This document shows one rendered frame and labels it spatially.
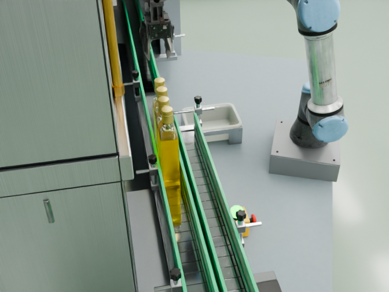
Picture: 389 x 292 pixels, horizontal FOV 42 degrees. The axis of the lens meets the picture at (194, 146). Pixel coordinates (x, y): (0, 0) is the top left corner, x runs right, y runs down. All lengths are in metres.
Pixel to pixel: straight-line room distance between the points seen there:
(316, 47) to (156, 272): 0.81
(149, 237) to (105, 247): 0.39
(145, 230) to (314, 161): 0.69
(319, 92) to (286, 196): 0.39
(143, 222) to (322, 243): 0.57
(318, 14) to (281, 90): 0.94
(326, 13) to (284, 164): 0.61
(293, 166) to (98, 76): 1.15
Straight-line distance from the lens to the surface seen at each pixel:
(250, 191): 1.82
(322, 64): 1.61
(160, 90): 1.58
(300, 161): 1.86
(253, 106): 2.27
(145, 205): 1.58
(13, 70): 0.86
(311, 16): 1.50
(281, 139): 1.93
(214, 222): 1.52
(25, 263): 1.15
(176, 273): 1.23
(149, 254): 1.45
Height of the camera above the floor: 1.97
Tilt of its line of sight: 37 degrees down
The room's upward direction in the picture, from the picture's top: 1 degrees counter-clockwise
